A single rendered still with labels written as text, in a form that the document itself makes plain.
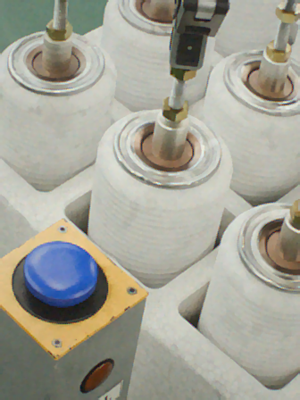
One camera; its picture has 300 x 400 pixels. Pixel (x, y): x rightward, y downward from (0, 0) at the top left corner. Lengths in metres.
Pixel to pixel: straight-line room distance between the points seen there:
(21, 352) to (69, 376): 0.03
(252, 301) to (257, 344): 0.04
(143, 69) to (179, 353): 0.25
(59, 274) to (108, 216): 0.19
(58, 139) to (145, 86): 0.11
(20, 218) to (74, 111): 0.09
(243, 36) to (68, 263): 0.42
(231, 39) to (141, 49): 0.13
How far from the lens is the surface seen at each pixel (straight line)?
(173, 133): 0.71
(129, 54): 0.84
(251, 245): 0.69
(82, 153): 0.81
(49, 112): 0.77
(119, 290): 0.57
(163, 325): 0.73
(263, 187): 0.82
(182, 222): 0.73
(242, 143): 0.79
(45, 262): 0.56
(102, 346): 0.58
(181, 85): 0.69
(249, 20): 0.92
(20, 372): 0.59
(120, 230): 0.74
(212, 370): 0.71
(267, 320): 0.68
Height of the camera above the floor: 0.77
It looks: 47 degrees down
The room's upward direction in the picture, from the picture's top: 10 degrees clockwise
